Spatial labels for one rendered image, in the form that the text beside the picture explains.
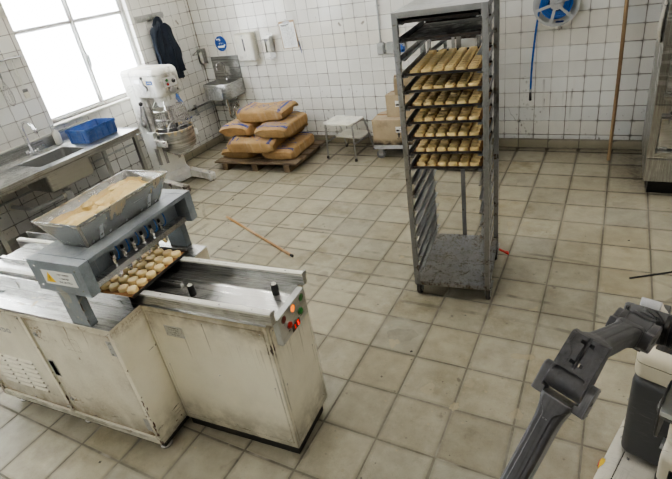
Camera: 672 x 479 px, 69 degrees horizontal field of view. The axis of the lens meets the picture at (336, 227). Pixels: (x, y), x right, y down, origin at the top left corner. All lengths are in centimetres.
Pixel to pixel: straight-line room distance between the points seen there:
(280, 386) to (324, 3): 478
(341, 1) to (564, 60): 247
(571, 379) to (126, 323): 190
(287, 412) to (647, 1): 457
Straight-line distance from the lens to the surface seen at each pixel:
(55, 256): 242
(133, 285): 250
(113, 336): 243
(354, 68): 618
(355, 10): 605
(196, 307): 226
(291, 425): 248
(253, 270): 236
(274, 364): 221
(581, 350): 112
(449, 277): 338
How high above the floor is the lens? 210
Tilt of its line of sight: 28 degrees down
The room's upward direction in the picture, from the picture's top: 10 degrees counter-clockwise
